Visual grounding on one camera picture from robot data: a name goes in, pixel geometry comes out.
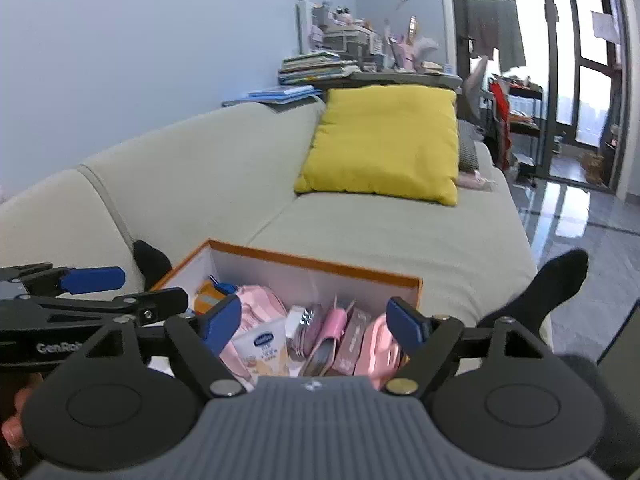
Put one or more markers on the pink folding device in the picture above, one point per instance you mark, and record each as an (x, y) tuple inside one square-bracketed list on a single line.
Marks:
[(382, 347)]

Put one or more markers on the black cart rack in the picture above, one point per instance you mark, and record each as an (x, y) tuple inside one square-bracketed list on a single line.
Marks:
[(525, 125)]

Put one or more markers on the stack of books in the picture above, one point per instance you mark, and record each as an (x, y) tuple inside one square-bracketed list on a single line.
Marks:
[(317, 67)]

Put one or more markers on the red cloth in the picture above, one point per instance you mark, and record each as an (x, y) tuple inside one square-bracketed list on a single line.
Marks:
[(500, 120)]

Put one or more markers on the houndstooth pillow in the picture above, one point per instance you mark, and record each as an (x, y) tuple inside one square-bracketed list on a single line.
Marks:
[(467, 147)]

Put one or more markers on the grey drawer organiser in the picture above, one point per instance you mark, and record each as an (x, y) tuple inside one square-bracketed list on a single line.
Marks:
[(350, 40)]

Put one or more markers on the blue coin pouch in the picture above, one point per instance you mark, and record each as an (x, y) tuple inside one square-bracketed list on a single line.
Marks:
[(225, 288)]

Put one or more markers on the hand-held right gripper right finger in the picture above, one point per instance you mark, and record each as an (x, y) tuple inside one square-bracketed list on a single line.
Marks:
[(407, 325)]

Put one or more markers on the beige sofa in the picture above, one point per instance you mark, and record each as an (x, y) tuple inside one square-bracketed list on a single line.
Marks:
[(210, 185)]

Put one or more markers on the brown orange plush toy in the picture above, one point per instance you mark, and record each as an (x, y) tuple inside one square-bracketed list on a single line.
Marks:
[(207, 300)]

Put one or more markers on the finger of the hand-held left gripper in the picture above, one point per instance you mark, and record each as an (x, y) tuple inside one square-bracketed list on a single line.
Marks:
[(92, 280), (150, 302)]

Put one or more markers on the pink office chair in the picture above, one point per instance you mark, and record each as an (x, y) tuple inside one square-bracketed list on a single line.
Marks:
[(475, 85)]

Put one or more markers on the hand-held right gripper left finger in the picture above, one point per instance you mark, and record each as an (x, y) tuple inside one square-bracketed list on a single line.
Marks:
[(222, 325)]

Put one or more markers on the hanging grey clothes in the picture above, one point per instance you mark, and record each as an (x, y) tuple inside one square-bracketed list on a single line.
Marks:
[(500, 30)]

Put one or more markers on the white hanging cloth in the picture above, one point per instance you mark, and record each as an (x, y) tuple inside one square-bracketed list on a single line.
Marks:
[(605, 25)]

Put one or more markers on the person's leg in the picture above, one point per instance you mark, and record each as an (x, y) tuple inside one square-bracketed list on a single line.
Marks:
[(545, 290), (150, 262)]

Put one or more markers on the white snack packet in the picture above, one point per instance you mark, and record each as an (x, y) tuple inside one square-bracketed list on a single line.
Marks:
[(262, 352)]

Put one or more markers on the person's right leg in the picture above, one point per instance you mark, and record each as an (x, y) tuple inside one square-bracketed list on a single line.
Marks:
[(545, 290)]

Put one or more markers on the cluttered desk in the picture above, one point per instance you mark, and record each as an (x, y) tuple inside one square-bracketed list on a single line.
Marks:
[(405, 80)]

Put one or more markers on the white side table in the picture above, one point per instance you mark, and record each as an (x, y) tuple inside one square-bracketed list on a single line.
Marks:
[(625, 345)]

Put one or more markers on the pink wallet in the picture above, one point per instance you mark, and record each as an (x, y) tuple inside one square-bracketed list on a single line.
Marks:
[(327, 337)]

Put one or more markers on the orange cardboard box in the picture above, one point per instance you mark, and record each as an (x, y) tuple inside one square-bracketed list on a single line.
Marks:
[(310, 275)]

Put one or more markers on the person's left leg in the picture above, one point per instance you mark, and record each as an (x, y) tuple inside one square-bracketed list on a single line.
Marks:
[(150, 262)]

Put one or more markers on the dark card box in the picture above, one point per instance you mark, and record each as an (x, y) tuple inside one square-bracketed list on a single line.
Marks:
[(352, 342)]

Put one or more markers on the pink cloth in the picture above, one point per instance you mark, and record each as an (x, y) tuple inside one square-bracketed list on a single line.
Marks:
[(475, 181)]

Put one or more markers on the person's left hand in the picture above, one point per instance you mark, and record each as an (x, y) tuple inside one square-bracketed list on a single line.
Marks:
[(15, 425)]

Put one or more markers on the pink feather ornament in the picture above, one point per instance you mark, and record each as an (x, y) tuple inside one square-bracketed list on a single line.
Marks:
[(412, 52)]

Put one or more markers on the pink pouch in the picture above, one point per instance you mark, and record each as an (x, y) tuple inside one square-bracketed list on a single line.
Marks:
[(260, 307)]

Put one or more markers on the brown bag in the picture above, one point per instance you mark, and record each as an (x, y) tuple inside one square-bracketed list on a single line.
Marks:
[(592, 167)]

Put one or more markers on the yellow pillow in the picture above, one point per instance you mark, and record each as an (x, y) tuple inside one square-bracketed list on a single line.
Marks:
[(385, 145)]

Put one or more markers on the grey patterned small item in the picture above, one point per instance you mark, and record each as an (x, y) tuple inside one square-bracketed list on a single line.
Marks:
[(302, 332)]

